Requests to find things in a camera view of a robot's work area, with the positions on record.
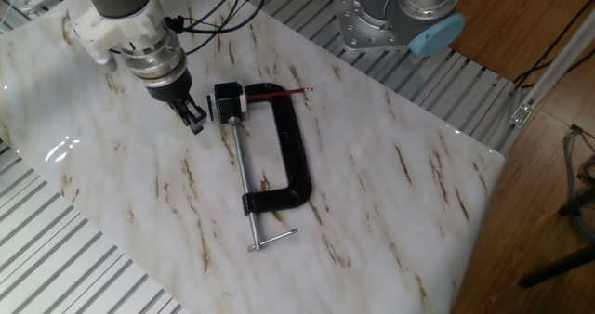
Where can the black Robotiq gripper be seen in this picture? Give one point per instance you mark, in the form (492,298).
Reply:
(169,86)

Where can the red pencil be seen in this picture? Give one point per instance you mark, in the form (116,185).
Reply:
(279,94)

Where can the black C-clamp with steel screw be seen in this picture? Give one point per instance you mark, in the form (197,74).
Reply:
(295,165)

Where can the white marble pattern board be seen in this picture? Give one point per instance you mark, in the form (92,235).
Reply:
(372,212)

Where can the black chair base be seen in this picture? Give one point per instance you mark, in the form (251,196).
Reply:
(558,266)

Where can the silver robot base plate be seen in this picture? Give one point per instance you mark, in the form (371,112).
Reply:
(362,30)

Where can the aluminium frame beam with bracket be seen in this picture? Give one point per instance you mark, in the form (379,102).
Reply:
(553,72)

